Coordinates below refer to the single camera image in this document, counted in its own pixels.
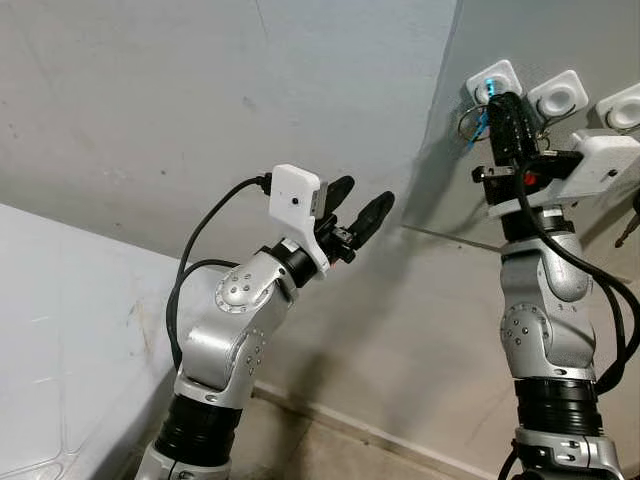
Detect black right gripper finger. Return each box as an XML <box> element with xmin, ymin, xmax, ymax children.
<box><xmin>486</xmin><ymin>93</ymin><xmax>515</xmax><ymax>165</ymax></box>
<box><xmin>510</xmin><ymin>94</ymin><xmax>543</xmax><ymax>161</ymax></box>

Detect silver keys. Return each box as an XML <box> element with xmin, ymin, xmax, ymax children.
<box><xmin>457</xmin><ymin>98</ymin><xmax>495</xmax><ymax>153</ymax></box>

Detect black headed car key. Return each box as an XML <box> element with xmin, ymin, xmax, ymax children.
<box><xmin>614</xmin><ymin>188</ymin><xmax>640</xmax><ymax>250</ymax></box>

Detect white folding table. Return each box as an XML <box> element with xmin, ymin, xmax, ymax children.
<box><xmin>0</xmin><ymin>203</ymin><xmax>193</xmax><ymax>480</ymax></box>

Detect white square wall hook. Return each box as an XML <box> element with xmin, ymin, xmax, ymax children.
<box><xmin>465</xmin><ymin>60</ymin><xmax>524</xmax><ymax>110</ymax></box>
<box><xmin>596</xmin><ymin>84</ymin><xmax>640</xmax><ymax>134</ymax></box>
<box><xmin>527</xmin><ymin>68</ymin><xmax>589</xmax><ymax>122</ymax></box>

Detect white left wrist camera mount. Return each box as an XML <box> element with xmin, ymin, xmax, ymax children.
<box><xmin>267</xmin><ymin>164</ymin><xmax>332</xmax><ymax>274</ymax></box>

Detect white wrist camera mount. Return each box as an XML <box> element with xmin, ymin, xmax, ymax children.
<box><xmin>489</xmin><ymin>130</ymin><xmax>640</xmax><ymax>218</ymax></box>
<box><xmin>267</xmin><ymin>164</ymin><xmax>332</xmax><ymax>274</ymax></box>

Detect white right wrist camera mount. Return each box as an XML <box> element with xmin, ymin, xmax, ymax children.
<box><xmin>489</xmin><ymin>130</ymin><xmax>640</xmax><ymax>218</ymax></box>

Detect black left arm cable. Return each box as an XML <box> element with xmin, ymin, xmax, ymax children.
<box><xmin>165</xmin><ymin>174</ymin><xmax>274</xmax><ymax>373</ymax></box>

